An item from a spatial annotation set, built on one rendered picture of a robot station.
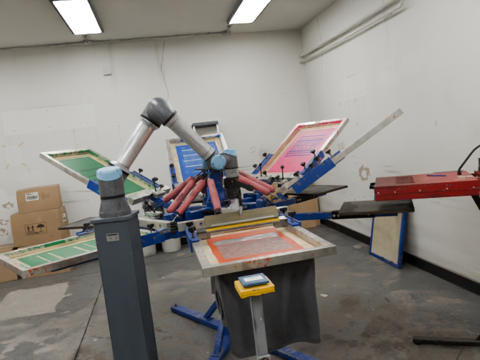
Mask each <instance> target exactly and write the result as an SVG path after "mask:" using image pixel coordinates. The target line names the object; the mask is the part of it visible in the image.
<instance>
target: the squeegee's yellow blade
mask: <svg viewBox="0 0 480 360"><path fill-rule="evenodd" d="M278 220H279V218H276V219H268V220H263V221H255V222H249V223H245V224H236V225H231V226H223V227H217V228H212V229H207V230H206V231H214V230H219V229H227V228H232V227H238V226H246V225H251V224H260V223H264V222H269V221H278Z"/></svg>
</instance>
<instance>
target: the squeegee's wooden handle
mask: <svg viewBox="0 0 480 360"><path fill-rule="evenodd" d="M265 216H274V219H276V218H279V214H278V211H277V208H276V206H268V207H263V208H257V209H249V210H243V211H242V214H241V215H240V213H239V211H235V212H229V213H224V214H215V215H210V216H205V217H204V223H205V227H206V230H207V229H211V225H213V224H222V223H227V222H232V221H241V220H246V219H255V218H259V217H265Z"/></svg>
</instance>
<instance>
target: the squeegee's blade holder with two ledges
mask: <svg viewBox="0 0 480 360"><path fill-rule="evenodd" d="M273 218H274V216H265V217H259V218H255V219H246V220H241V221H232V222H227V223H222V224H213V225H211V228H217V227H223V226H231V225H236V224H245V223H249V222H255V221H263V220H268V219H273Z"/></svg>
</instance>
